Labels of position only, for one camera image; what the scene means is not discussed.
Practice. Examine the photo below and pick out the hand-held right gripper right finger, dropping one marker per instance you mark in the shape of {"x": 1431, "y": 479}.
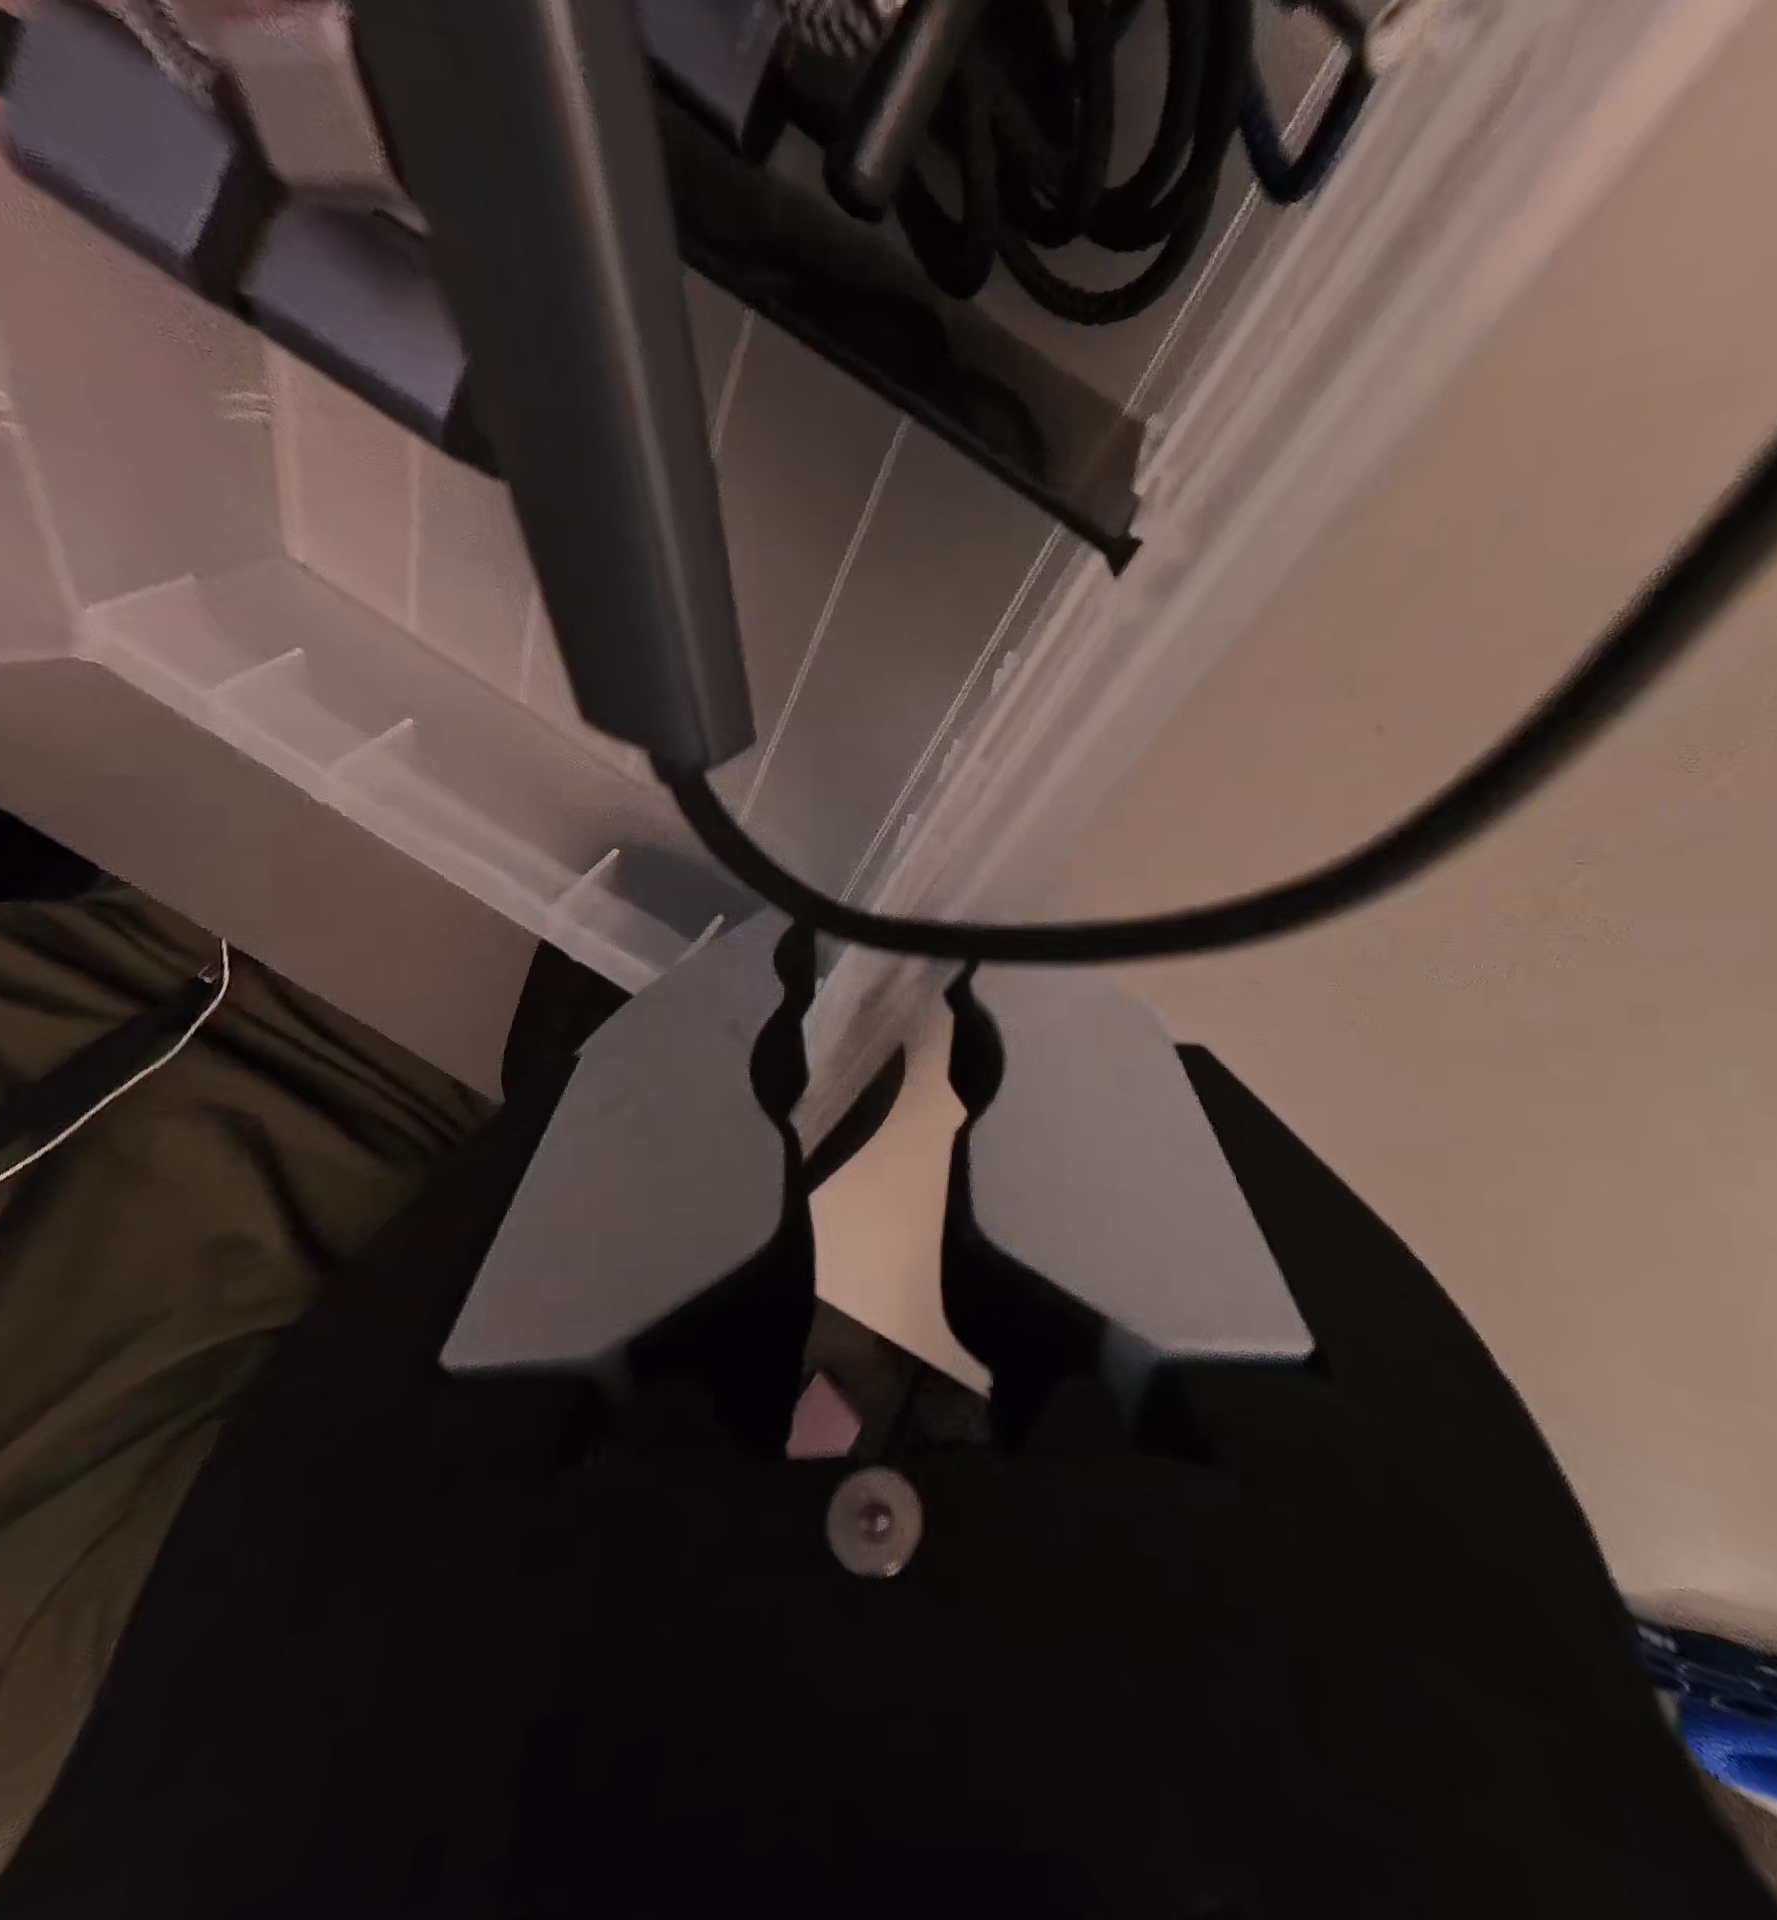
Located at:
{"x": 1109, "y": 1184}

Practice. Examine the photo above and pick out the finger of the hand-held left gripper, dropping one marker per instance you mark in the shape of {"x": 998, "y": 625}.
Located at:
{"x": 126, "y": 132}
{"x": 365, "y": 321}

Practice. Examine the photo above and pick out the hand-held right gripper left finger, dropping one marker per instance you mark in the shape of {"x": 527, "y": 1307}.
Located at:
{"x": 631, "y": 1184}

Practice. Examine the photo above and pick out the grey usb hub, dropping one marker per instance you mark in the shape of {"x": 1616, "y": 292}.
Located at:
{"x": 593, "y": 369}

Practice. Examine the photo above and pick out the clear plastic bin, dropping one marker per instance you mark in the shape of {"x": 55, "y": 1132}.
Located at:
{"x": 380, "y": 722}

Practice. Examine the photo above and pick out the person in olive shirt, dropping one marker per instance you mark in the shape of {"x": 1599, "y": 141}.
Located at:
{"x": 151, "y": 1423}

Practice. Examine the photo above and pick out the blue plastic object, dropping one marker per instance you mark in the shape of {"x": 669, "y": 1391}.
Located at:
{"x": 1757, "y": 1751}

